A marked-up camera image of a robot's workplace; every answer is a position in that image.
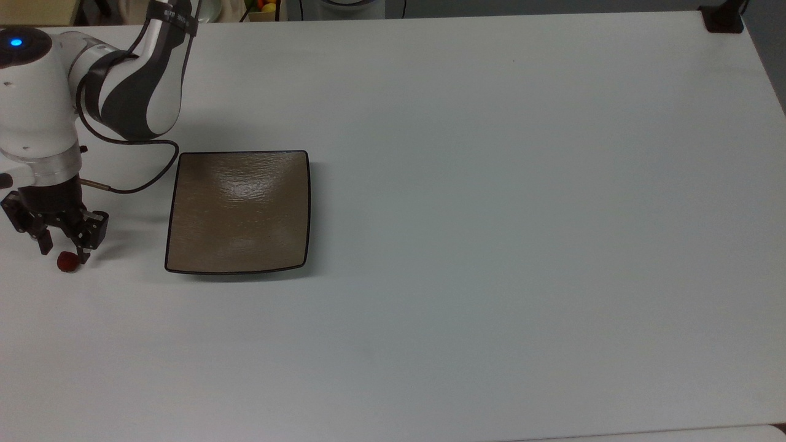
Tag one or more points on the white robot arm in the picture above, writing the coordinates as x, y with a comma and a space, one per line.
37, 104

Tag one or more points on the square brown ceramic plate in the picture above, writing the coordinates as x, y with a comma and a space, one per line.
239, 215

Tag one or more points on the black camera stand base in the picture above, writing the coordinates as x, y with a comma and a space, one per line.
721, 21

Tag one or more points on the box of toy fruit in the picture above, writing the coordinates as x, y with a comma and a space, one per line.
264, 9

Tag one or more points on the red strawberry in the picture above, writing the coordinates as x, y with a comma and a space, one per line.
66, 263

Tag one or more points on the wooden cabinet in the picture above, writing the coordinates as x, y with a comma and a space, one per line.
37, 11

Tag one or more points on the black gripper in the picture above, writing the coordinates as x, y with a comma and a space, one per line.
52, 199

